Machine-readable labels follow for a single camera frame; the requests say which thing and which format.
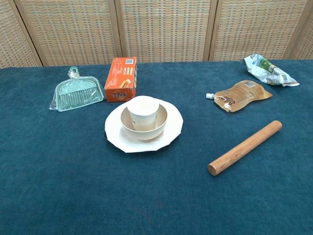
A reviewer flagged blue table cloth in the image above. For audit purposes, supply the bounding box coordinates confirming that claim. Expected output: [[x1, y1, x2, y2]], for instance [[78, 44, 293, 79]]
[[0, 59, 313, 235]]

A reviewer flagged beige round bowl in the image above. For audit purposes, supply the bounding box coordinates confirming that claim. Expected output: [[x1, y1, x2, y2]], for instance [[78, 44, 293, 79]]
[[120, 105, 169, 141]]

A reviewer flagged white paper plate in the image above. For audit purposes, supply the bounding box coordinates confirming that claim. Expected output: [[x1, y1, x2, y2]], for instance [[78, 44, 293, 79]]
[[105, 102, 184, 154]]

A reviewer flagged woven folding screen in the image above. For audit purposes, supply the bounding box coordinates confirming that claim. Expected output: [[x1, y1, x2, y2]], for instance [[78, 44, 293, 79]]
[[0, 0, 313, 69]]

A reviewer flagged green dustpan brush set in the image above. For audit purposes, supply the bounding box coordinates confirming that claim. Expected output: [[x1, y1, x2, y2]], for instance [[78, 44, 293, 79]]
[[49, 66, 105, 113]]

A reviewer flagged crumpled white snack bag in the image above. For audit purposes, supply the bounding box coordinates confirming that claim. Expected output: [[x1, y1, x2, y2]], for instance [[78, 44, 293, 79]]
[[244, 54, 300, 87]]

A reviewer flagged orange cardboard snack box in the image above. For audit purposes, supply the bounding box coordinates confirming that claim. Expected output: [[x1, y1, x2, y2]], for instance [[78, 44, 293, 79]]
[[104, 57, 137, 103]]

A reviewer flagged wooden rolling pin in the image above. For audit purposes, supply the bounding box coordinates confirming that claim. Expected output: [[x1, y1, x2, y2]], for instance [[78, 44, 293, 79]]
[[207, 120, 283, 176]]

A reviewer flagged white paper cup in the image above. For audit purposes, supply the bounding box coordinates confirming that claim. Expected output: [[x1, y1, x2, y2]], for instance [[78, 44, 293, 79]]
[[126, 95, 160, 131]]

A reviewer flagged brown spouted drink pouch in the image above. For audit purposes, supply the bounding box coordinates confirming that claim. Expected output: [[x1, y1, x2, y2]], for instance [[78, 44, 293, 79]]
[[205, 80, 273, 113]]

